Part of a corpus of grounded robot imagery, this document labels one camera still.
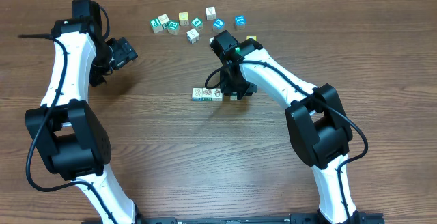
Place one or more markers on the white block green edge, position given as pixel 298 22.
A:
pixel 206 94

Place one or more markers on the white block monkey picture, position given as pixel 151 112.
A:
pixel 217 95

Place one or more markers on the yellow top block right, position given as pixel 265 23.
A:
pixel 254 37

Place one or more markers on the white block blue side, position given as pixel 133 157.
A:
pixel 193 36

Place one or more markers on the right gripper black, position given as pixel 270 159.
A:
pixel 230 89

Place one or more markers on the small green top block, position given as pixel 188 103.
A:
pixel 197 24

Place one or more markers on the yellow block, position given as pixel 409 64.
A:
pixel 254 37
pixel 184 19

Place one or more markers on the white top block green side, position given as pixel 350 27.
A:
pixel 164 20

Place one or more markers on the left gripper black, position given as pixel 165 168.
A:
pixel 123 49

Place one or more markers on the yellow top block rear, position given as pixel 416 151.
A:
pixel 184 19

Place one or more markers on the blue top block right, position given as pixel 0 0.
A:
pixel 240 22

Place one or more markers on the white block blue edge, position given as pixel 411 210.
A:
pixel 197 94

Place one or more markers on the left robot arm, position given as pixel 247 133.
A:
pixel 69 145

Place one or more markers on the blue P block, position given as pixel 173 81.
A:
pixel 218 25

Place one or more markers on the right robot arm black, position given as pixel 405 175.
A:
pixel 318 127

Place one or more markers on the white top block rear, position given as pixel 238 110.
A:
pixel 210 13

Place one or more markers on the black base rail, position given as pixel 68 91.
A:
pixel 235 220

